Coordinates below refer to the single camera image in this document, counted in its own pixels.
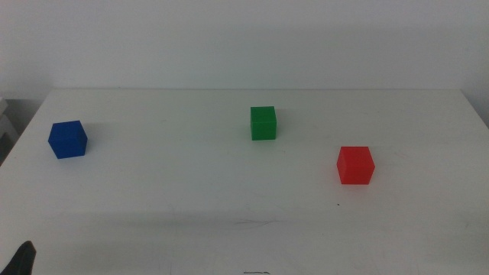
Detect blue cube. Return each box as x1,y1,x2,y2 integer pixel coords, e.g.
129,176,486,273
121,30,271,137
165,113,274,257
47,120,89,160

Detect green cube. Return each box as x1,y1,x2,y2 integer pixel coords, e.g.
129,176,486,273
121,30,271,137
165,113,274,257
250,105,277,141

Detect red cube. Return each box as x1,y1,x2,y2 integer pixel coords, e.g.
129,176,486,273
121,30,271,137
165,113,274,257
335,146,376,186

